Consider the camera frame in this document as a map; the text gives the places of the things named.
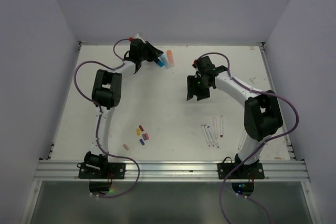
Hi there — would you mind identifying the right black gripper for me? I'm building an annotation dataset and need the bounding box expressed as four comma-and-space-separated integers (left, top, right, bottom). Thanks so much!
187, 74, 211, 100

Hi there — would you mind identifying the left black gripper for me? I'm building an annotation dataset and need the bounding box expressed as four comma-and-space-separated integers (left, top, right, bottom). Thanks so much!
139, 41, 163, 62

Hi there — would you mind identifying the black blue highlighter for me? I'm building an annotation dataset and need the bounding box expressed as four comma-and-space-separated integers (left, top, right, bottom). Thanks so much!
155, 59, 164, 67

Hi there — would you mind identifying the grey pen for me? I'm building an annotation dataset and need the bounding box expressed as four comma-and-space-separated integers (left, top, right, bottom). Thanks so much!
204, 125, 215, 147

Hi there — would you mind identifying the brown capped pen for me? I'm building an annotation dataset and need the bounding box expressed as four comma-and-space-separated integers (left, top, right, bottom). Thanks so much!
219, 115, 224, 137

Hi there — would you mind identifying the pink pen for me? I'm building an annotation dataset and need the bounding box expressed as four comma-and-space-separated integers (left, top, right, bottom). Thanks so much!
201, 124, 211, 147

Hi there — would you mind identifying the blue pen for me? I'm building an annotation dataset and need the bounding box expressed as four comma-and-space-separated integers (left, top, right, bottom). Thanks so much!
207, 126, 219, 148

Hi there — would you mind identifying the yellow capped pen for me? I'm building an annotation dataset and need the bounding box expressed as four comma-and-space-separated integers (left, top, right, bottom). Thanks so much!
213, 116, 218, 139

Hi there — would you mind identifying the peach capped pen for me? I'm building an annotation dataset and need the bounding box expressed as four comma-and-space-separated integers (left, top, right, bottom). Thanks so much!
238, 130, 246, 150

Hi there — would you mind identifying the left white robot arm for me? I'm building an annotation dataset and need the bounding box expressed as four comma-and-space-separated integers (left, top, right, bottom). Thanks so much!
79, 38, 164, 179

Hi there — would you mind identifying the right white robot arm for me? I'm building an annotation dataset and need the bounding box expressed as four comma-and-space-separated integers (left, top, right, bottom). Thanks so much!
186, 56, 283, 178

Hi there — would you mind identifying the light blue highlighter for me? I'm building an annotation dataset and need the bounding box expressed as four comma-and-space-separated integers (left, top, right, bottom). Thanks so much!
160, 54, 171, 69

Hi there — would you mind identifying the orange highlighter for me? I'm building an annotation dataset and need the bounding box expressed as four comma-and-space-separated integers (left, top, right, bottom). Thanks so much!
166, 49, 175, 67

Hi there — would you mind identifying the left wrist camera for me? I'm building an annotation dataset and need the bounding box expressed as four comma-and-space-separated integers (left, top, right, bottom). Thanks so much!
129, 33, 145, 41

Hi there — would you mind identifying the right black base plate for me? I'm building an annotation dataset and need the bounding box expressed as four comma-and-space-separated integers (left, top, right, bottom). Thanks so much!
217, 163, 265, 180

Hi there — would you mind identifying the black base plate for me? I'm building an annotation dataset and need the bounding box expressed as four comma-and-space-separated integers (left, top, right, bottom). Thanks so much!
77, 163, 126, 179
217, 163, 265, 180

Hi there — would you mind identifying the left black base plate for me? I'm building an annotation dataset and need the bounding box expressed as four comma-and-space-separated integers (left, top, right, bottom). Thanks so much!
77, 163, 126, 179

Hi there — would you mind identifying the aluminium mounting rail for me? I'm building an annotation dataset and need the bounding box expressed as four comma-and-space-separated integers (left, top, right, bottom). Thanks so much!
34, 160, 310, 182

